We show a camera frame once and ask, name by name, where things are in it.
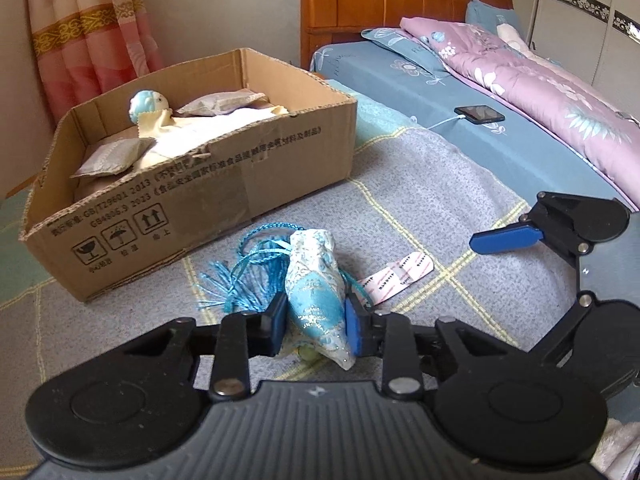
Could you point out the white pink bandage strip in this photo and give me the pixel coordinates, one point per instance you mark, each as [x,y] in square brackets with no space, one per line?
[400,272]

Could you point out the pink curtain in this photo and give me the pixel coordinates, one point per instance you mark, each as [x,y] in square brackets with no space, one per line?
[85,35]

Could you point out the black smartphone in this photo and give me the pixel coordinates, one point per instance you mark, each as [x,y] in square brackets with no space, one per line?
[480,114]

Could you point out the white fluffy cloth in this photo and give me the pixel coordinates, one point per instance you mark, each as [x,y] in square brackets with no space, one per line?
[617,447]

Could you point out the grey green checked blanket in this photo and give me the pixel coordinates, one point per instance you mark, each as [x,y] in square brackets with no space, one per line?
[450,185]

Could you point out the blue sachet with tassel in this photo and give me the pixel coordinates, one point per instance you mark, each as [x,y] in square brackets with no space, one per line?
[315,280]

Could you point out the white towel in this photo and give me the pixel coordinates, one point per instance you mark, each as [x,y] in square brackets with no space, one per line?
[175,142]

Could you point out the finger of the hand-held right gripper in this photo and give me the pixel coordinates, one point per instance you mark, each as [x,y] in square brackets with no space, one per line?
[505,239]
[570,325]

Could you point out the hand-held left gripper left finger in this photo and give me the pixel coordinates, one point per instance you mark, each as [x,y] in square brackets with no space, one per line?
[276,325]

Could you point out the cardboard box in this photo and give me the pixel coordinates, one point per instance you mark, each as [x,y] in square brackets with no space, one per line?
[200,210]

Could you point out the blue floral bedsheet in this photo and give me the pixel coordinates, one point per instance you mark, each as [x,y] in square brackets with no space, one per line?
[500,160]

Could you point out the plain blue pillow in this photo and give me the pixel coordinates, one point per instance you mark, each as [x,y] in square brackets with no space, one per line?
[490,15]

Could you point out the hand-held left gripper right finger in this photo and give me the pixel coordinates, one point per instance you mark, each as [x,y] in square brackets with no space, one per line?
[352,327]

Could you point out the grey fabric pouch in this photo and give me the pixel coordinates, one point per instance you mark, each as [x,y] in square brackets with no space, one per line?
[112,157]
[220,102]

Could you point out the blue floral pillow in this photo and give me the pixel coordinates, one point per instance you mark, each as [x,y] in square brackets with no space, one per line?
[400,45]

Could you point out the purple floral quilt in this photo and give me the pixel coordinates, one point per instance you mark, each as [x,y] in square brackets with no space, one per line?
[550,100]

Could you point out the cream cloth in box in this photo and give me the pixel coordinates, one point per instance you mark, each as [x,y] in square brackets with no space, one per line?
[147,105]

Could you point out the white wardrobe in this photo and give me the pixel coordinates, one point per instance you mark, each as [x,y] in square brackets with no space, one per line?
[575,35]

